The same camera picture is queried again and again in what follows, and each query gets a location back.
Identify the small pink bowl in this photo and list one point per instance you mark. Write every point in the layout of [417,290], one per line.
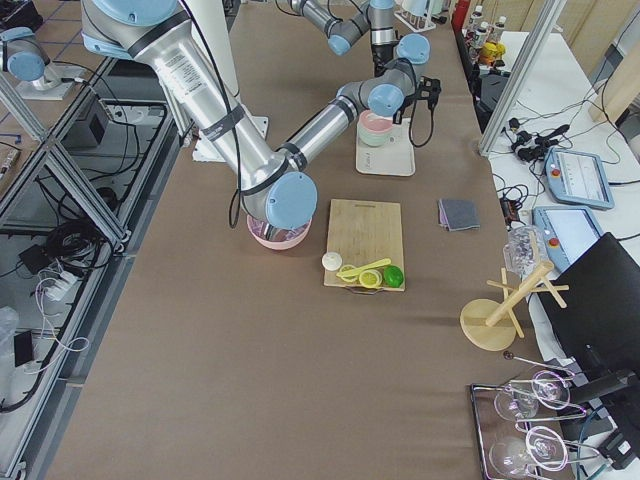
[375,123]

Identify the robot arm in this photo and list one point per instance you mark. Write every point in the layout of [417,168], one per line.
[375,18]
[183,45]

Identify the lemon slice stack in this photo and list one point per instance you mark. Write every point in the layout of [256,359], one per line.
[370,279]

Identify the large pink bowl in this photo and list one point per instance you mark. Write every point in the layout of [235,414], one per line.
[274,238]

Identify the cup rack with cups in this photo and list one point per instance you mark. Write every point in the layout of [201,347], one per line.
[418,15]

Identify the green stacked bowls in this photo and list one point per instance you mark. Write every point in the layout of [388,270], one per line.
[374,138]

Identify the cream rabbit tray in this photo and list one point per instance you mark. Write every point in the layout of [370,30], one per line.
[394,158]

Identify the grey folded cloth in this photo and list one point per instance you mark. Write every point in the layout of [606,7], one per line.
[457,214]

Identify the bamboo cutting board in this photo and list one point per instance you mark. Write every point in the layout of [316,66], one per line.
[362,232]

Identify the blue teach pendant far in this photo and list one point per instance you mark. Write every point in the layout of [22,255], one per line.
[578,178]

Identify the blue teach pendant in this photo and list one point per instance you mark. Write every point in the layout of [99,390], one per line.
[578,178]
[568,232]

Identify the yellow plastic knife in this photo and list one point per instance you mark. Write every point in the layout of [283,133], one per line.
[350,271]

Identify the green lime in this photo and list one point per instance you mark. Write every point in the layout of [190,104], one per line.
[393,276]

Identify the blue teach pendant near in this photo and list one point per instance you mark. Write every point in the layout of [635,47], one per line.
[568,232]

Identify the wooden cup tree stand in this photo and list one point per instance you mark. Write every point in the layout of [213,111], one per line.
[493,326]

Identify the black monitor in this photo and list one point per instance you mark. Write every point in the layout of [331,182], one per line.
[599,327]

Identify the wine glass rack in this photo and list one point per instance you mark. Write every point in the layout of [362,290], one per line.
[553,422]

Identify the aluminium frame post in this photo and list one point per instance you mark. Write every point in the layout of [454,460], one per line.
[525,61]

